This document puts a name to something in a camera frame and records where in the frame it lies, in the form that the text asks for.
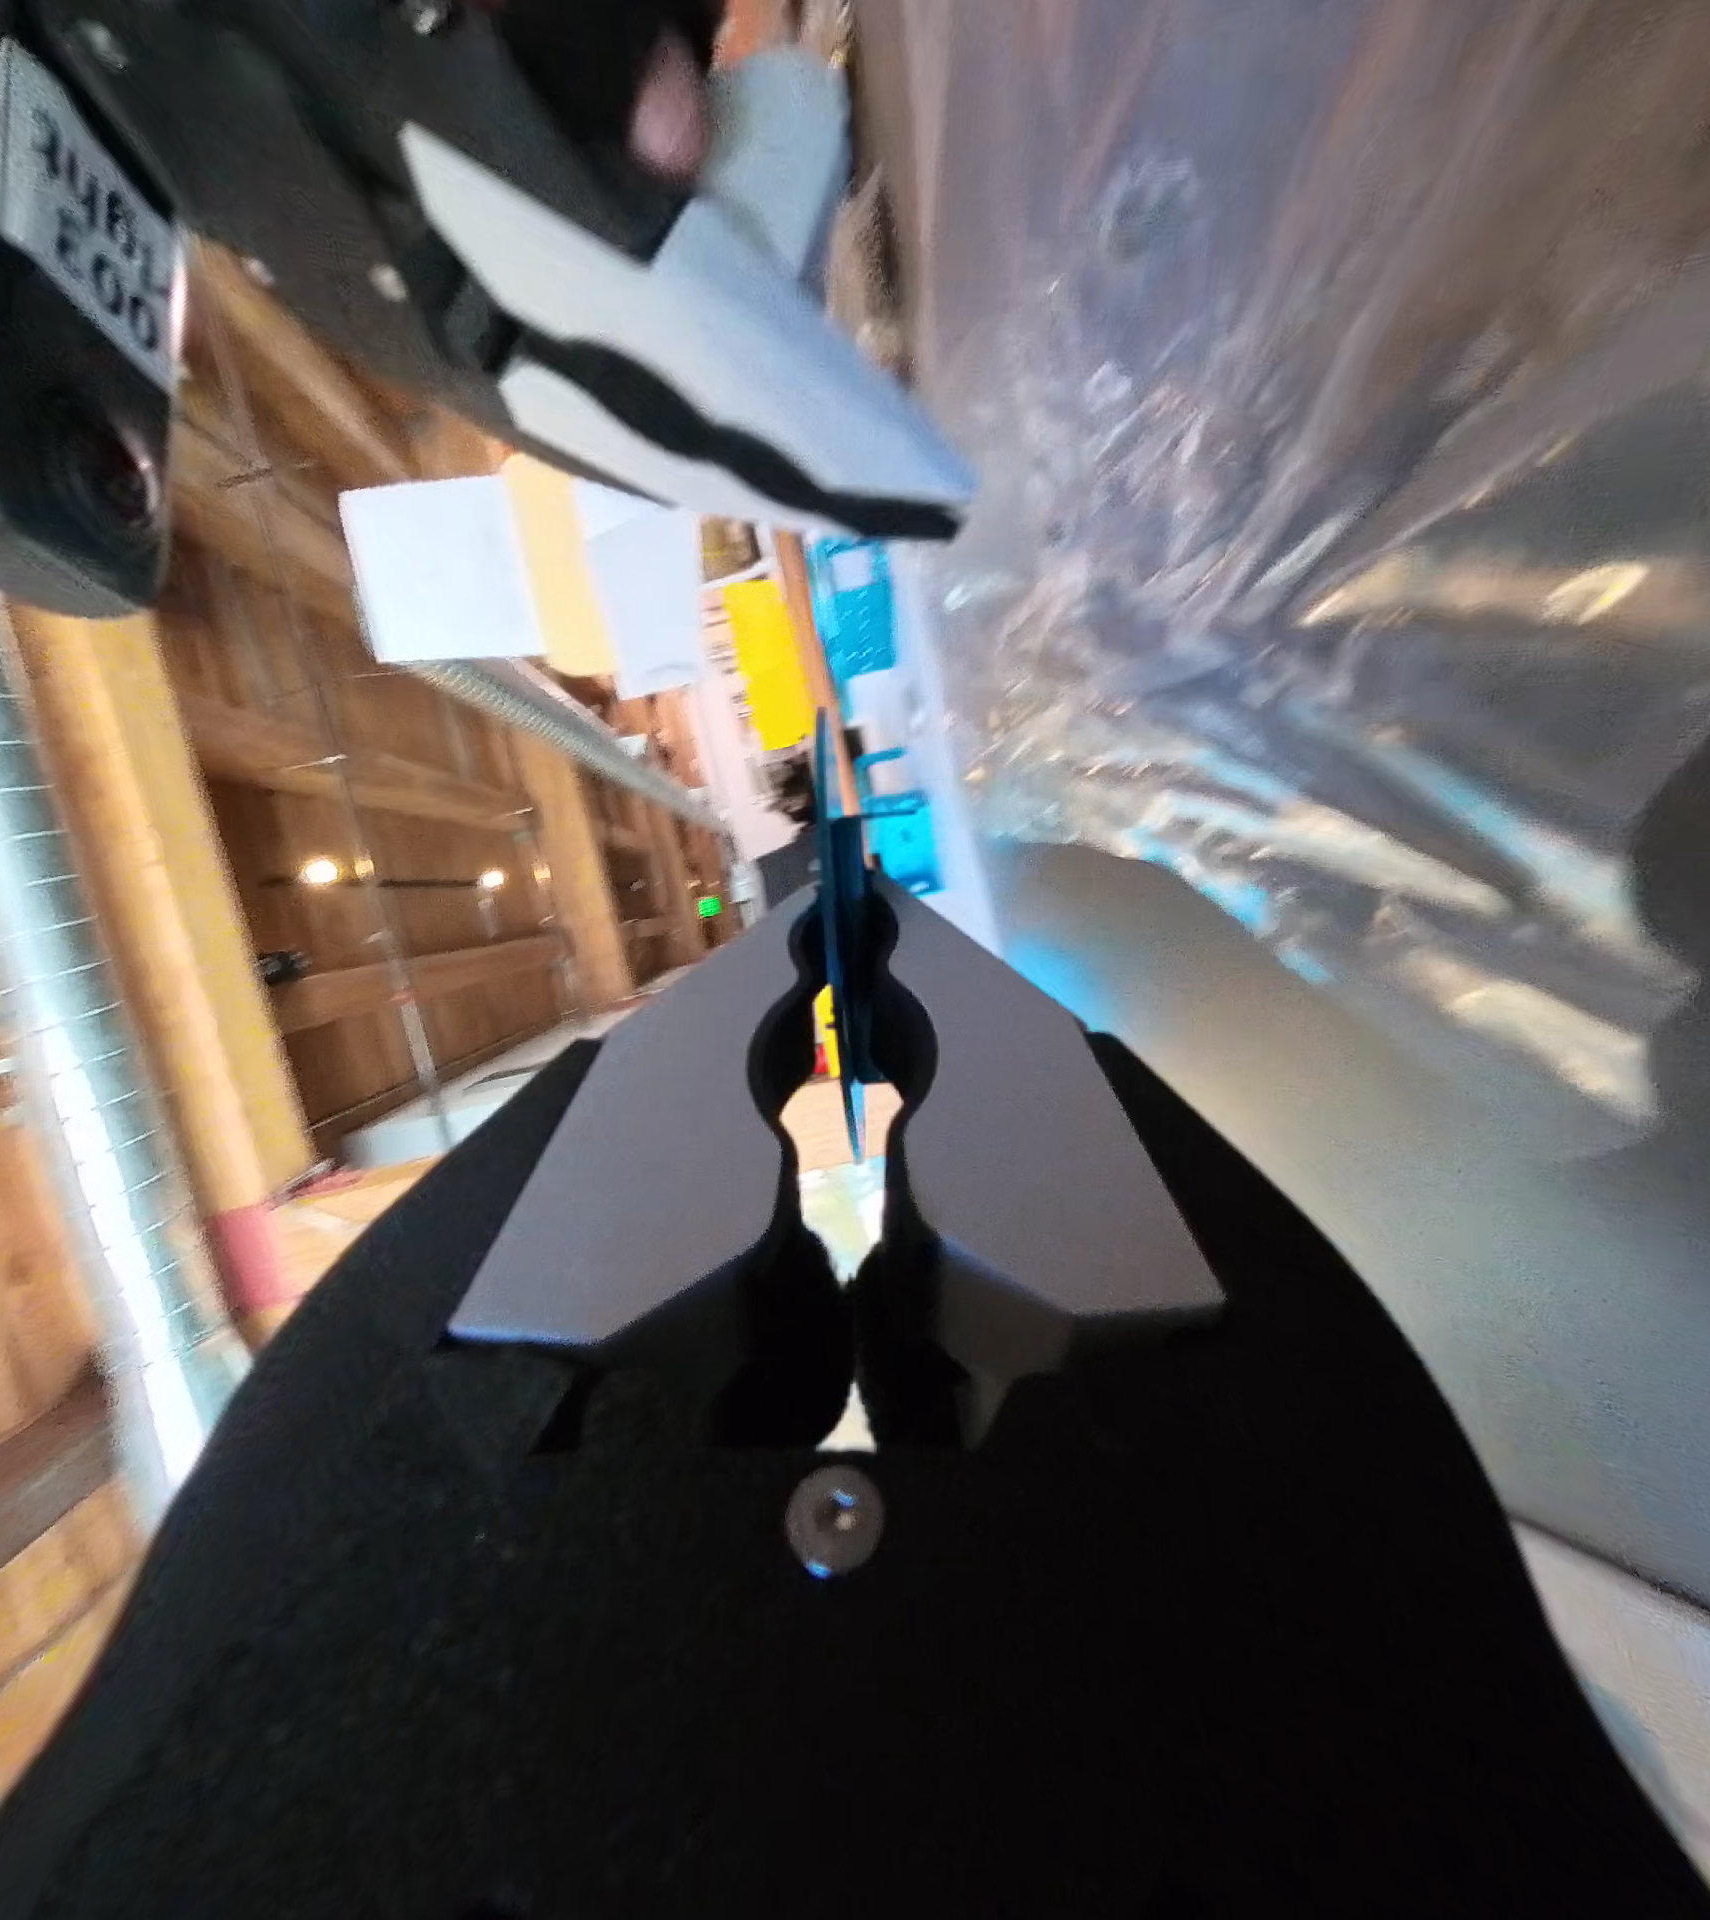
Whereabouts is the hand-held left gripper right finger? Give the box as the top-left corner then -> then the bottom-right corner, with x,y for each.
871,877 -> 1230,1428

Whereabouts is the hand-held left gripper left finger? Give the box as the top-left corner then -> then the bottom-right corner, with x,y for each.
446,885 -> 829,1351

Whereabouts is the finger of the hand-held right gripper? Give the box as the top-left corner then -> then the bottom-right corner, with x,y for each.
397,122 -> 981,510
495,339 -> 966,546

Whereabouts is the blue round metal plate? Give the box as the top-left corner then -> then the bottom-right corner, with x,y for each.
810,705 -> 900,1166

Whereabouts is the person's right hand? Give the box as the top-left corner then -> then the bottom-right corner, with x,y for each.
626,31 -> 721,170

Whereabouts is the pale yellow box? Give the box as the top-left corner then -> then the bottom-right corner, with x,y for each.
499,456 -> 621,678

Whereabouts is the yellow sign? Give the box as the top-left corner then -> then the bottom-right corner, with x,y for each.
721,581 -> 816,755

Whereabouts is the metal ceiling conduit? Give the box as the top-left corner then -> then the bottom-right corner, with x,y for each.
403,656 -> 733,836

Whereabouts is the clear plastic bag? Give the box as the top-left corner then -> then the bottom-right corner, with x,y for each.
855,0 -> 1710,1176

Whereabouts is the white foam sheet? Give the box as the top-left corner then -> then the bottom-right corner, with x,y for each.
1512,1518 -> 1710,1920

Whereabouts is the blue perforated metal bracket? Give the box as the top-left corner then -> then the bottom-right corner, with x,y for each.
807,537 -> 898,689
855,747 -> 981,907

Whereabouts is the silver ventilation duct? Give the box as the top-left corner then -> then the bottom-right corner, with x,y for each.
0,537 -> 250,1511

